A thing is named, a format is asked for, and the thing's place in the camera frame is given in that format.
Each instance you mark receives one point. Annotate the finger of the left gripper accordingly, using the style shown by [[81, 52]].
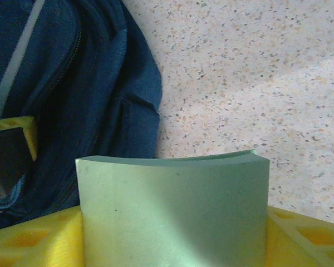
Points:
[[11, 144]]

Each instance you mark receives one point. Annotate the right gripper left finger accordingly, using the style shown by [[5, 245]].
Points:
[[36, 244]]

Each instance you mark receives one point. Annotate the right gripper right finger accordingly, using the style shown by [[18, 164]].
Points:
[[309, 244]]

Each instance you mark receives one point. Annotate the navy blue student backpack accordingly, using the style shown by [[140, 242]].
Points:
[[72, 83]]

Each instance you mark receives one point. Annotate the green sticky note pad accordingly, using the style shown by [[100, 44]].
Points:
[[169, 208]]

